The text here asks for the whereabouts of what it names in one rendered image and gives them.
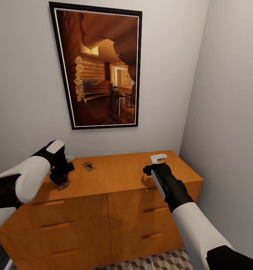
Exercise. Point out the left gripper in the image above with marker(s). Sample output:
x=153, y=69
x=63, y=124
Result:
x=61, y=170

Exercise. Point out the mousetrap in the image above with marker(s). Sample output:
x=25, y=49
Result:
x=89, y=166
x=62, y=181

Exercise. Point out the cabinet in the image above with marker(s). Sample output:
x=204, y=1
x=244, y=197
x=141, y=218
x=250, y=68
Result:
x=111, y=214

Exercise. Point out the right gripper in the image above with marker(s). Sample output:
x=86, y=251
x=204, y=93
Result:
x=147, y=169

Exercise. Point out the picture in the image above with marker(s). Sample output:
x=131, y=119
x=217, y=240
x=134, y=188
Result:
x=99, y=51

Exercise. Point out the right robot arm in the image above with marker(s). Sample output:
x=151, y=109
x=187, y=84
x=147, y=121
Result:
x=206, y=247

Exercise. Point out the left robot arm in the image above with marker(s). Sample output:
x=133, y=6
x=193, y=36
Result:
x=20, y=184

